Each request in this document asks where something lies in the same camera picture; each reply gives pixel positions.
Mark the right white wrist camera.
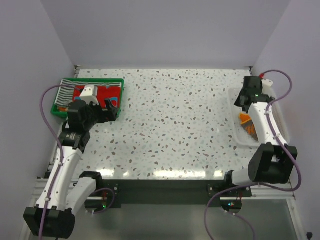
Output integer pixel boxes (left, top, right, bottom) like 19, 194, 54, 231
261, 78, 274, 95

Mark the red blue patterned towel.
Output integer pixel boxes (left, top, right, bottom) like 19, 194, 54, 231
72, 85, 122, 109

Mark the black mounting base plate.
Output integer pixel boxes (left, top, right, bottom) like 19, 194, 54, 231
74, 178, 253, 210

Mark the white plastic basket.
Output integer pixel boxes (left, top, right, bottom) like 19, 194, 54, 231
227, 87, 291, 148

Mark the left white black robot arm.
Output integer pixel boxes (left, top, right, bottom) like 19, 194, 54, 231
23, 98, 119, 240

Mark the orange yellow patterned towel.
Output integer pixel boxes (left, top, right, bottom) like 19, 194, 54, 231
238, 112, 259, 142

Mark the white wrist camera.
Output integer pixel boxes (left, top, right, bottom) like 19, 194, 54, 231
79, 85, 99, 105
261, 78, 274, 95

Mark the green plastic tray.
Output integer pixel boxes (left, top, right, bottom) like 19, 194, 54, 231
51, 78, 125, 119

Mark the orange folded cartoon towel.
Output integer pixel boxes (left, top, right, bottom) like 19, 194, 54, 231
57, 107, 68, 112

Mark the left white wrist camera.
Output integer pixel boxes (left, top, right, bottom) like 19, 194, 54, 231
79, 85, 99, 105

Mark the aluminium frame rail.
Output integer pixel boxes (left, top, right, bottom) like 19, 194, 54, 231
30, 178, 307, 240

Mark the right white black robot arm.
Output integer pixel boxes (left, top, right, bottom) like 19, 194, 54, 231
222, 76, 298, 197

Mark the green white striped towel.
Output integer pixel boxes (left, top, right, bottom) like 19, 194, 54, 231
54, 78, 124, 107

